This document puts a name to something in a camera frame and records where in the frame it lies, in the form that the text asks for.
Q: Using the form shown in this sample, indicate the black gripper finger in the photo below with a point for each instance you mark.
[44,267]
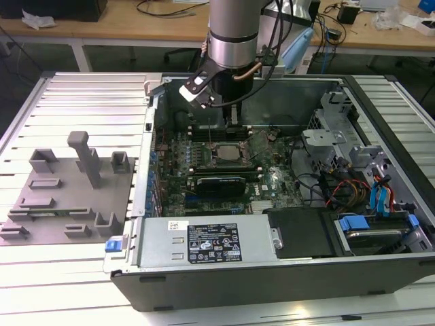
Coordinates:
[240,110]

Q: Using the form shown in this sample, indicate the metal locking lever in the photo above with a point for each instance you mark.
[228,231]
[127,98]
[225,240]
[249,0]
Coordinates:
[211,132]

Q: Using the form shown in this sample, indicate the silver CPU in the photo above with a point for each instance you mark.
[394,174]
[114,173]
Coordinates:
[229,153]

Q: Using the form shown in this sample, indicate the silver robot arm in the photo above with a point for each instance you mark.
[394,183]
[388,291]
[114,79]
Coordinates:
[232,20]

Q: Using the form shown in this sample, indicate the CPU socket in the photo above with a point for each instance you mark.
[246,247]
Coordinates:
[214,157]

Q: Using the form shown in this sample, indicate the round coin battery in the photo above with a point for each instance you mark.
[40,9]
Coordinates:
[272,136]

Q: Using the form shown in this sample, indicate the RAM slot black latches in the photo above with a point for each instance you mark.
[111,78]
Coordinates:
[200,139]
[200,132]
[204,166]
[253,173]

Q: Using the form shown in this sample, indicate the green motherboard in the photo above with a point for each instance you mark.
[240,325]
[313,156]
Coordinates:
[278,159]

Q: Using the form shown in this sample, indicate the black graphics card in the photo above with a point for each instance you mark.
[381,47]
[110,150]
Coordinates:
[221,186]

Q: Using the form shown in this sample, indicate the silver finned heatsink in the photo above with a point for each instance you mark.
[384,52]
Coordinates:
[262,206]

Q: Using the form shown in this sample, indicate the wooden desk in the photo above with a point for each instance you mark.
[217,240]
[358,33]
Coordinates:
[119,29]

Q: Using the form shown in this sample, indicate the small black box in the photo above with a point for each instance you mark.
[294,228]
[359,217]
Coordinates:
[348,14]

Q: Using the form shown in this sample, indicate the grey power supply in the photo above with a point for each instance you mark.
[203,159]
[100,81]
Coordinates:
[159,244]

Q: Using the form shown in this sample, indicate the blue disk carrier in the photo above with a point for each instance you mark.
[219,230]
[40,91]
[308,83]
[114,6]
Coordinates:
[353,223]

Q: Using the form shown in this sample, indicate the clear plastic wrap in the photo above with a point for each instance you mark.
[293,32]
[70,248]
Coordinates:
[391,18]

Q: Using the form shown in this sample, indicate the black and silver PC case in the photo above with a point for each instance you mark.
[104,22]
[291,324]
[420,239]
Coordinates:
[238,292]

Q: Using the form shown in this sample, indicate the silver hard disk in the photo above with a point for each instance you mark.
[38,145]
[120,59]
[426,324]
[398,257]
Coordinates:
[374,237]

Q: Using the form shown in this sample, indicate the blue case latch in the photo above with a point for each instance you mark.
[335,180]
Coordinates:
[113,246]

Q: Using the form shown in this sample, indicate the grey parts rack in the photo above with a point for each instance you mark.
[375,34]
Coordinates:
[68,200]

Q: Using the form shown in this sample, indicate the large black desk box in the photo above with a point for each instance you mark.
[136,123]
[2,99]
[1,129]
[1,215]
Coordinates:
[51,8]

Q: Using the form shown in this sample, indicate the small white box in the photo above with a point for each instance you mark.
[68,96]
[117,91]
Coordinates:
[429,28]

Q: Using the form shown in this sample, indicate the green RAM stick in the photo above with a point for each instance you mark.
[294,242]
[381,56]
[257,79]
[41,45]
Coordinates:
[63,214]

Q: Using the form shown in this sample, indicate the white crumpled paper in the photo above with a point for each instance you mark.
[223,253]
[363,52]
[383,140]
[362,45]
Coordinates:
[37,19]

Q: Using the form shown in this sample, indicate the silver disk bay bracket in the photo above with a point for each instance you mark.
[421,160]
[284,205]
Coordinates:
[323,136]

